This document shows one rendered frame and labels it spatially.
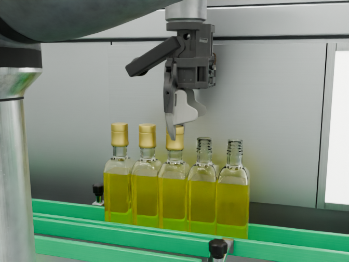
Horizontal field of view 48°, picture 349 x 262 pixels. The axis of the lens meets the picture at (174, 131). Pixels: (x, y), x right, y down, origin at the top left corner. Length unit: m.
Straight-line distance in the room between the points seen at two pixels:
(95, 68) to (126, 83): 0.10
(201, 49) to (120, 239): 0.39
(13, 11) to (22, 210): 0.15
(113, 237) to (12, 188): 0.51
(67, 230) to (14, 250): 0.53
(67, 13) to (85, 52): 0.75
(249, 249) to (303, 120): 0.28
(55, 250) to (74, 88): 0.41
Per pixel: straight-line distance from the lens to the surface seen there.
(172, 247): 0.77
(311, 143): 0.86
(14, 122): 0.31
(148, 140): 0.77
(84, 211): 0.93
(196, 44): 0.72
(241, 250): 0.76
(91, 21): 0.25
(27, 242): 0.33
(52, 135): 1.06
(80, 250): 0.75
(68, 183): 1.07
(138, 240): 0.78
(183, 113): 0.71
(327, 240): 0.83
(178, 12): 0.71
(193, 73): 0.71
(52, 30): 0.25
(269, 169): 0.87
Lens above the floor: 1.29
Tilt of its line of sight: 10 degrees down
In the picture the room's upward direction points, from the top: straight up
